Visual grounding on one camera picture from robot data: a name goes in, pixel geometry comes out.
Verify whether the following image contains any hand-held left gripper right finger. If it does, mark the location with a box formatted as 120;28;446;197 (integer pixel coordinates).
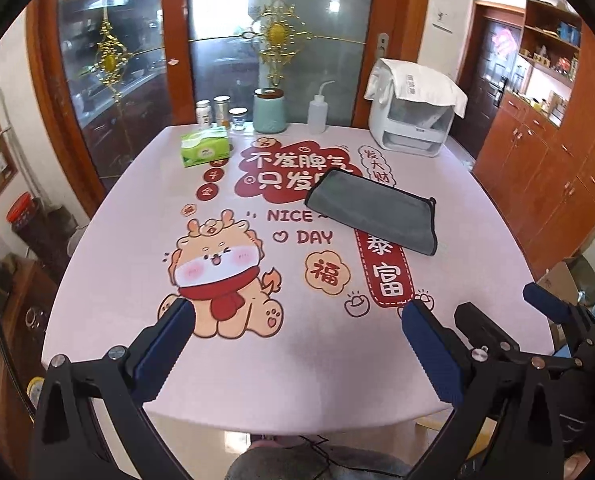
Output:
401;298;564;480

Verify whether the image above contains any teal lidded canister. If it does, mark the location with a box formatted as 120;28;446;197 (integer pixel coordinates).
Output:
253;88;287;134

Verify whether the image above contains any large gold door ornament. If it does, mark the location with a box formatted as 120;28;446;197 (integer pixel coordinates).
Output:
238;0;314;87

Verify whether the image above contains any metal-lid jar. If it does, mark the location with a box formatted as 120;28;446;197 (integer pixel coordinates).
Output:
212;95;232;128

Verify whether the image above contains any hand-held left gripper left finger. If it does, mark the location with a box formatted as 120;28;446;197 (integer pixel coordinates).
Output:
32;297;196;480

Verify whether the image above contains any red lidded container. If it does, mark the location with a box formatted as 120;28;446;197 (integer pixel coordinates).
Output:
6;191;44;233

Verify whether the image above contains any green tissue box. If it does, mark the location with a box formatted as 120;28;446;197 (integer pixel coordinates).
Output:
180;126;234;168

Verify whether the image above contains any wooden wall cabinet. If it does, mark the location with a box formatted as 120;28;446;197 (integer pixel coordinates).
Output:
472;0;595;281

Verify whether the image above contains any white countertop appliance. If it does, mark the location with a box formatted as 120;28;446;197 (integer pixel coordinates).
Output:
367;94;456;159

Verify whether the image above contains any printed pink table cover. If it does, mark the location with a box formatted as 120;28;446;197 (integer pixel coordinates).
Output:
40;123;558;433

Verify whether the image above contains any white cloth cover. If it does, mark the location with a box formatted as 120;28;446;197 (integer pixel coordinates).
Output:
364;58;469;119

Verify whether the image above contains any small gold door ornament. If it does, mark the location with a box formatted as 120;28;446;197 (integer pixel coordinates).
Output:
80;22;136;98

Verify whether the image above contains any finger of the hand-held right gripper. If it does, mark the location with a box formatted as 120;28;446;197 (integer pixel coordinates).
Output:
523;282;595;361
454;302;521;361

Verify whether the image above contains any white squeeze bottle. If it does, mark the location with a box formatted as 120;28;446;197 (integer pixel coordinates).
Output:
307;80;336;134

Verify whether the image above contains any grey towel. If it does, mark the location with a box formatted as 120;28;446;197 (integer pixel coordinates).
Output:
304;168;438;257

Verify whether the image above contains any glass sliding door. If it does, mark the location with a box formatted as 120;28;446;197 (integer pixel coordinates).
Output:
27;0;431;196

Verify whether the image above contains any wooden side cabinet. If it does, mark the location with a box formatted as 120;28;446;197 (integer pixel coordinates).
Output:
0;255;64;433

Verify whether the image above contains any black cable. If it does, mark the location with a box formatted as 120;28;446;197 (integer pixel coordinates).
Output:
297;435;339;480

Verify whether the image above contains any wooden chair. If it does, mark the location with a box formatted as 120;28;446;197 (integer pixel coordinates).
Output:
415;416;498;448

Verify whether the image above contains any cardboard box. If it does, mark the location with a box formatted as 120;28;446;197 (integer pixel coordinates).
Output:
536;255;595;313

